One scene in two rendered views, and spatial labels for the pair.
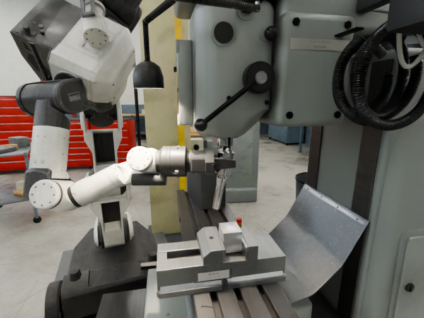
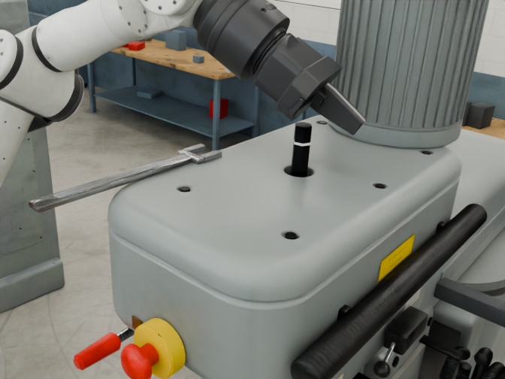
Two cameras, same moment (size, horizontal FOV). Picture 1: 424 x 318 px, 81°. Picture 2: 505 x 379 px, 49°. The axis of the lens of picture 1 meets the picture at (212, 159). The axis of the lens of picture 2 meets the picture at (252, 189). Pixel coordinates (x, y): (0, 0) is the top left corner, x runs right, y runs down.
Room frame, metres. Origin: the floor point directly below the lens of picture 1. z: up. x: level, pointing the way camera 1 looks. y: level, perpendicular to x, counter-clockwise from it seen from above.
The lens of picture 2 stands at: (0.27, 0.41, 2.15)
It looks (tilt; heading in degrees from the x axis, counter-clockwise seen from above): 25 degrees down; 319
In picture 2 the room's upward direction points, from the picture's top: 3 degrees clockwise
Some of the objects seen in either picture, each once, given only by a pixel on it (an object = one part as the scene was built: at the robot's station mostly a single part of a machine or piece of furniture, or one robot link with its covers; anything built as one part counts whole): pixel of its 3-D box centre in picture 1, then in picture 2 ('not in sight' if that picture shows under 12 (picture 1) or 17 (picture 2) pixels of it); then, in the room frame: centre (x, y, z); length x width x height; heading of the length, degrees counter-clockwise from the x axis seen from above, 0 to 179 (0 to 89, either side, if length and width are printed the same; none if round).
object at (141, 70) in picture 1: (148, 74); not in sight; (0.63, 0.15, 1.46); 0.07 x 0.07 x 0.06
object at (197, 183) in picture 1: (204, 180); not in sight; (1.15, 0.03, 1.03); 0.22 x 0.12 x 0.20; 22
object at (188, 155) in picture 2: not in sight; (134, 174); (0.79, 0.14, 1.89); 0.24 x 0.04 x 0.01; 98
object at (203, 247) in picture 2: not in sight; (300, 223); (0.71, -0.05, 1.81); 0.47 x 0.26 x 0.16; 101
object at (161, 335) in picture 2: not in sight; (158, 347); (0.66, 0.19, 1.76); 0.06 x 0.02 x 0.06; 11
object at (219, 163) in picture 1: (224, 164); not in sight; (0.67, -0.04, 1.23); 0.06 x 0.02 x 0.03; 91
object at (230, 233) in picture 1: (229, 236); not in sight; (0.63, -0.05, 1.03); 0.06 x 0.05 x 0.06; 11
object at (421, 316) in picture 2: not in sight; (394, 340); (0.58, -0.13, 1.66); 0.12 x 0.04 x 0.04; 101
